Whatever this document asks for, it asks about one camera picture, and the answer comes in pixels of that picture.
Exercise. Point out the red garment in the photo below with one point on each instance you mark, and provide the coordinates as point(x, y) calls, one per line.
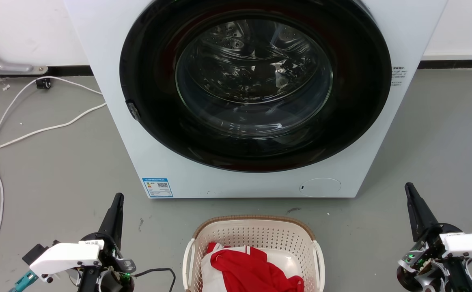
point(252, 269)

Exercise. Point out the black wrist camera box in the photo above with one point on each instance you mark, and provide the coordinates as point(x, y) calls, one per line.
point(36, 253)

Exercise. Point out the white front-load washing machine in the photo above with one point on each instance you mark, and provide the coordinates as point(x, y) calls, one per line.
point(240, 184)

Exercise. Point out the grey printed text label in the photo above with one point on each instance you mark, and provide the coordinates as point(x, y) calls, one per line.
point(398, 76)

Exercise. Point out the round white filter cover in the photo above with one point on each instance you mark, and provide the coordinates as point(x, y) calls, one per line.
point(321, 187)

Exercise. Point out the blue energy label sticker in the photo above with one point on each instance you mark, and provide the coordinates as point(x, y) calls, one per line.
point(158, 187)

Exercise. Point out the grey metal floor bracket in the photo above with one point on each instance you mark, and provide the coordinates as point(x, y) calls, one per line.
point(8, 67)

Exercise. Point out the grey door latch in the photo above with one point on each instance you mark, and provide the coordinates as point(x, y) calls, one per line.
point(133, 110)

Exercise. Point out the black round washer door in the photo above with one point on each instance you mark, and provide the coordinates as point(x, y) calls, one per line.
point(150, 81)

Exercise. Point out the cream perforated laundry basket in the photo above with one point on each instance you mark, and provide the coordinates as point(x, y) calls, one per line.
point(256, 232)

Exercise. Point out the small black caster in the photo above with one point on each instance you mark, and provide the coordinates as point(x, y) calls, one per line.
point(43, 83)

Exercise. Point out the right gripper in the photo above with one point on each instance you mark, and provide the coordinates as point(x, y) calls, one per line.
point(463, 245)

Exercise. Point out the steel washer drum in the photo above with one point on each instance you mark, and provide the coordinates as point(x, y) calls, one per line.
point(252, 77)

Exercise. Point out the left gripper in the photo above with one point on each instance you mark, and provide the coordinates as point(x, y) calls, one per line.
point(67, 256)

